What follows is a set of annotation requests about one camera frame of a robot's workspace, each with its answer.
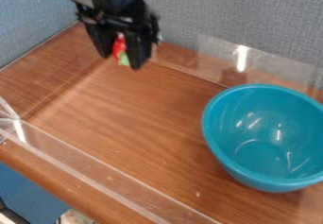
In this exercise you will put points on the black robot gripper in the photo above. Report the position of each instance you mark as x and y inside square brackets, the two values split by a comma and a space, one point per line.
[127, 13]

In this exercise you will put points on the red toy strawberry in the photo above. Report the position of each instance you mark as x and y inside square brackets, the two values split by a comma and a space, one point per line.
[119, 50]

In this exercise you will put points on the blue plastic bowl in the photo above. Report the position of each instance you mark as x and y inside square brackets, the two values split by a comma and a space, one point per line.
[263, 130]

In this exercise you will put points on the clear acrylic back barrier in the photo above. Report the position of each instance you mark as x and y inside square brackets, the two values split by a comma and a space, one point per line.
[234, 64]

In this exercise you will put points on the clear acrylic barrier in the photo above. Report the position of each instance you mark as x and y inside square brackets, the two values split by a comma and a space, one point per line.
[234, 64]
[144, 200]

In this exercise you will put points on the clear acrylic front barrier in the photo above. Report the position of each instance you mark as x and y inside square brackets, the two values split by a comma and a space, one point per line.
[144, 200]

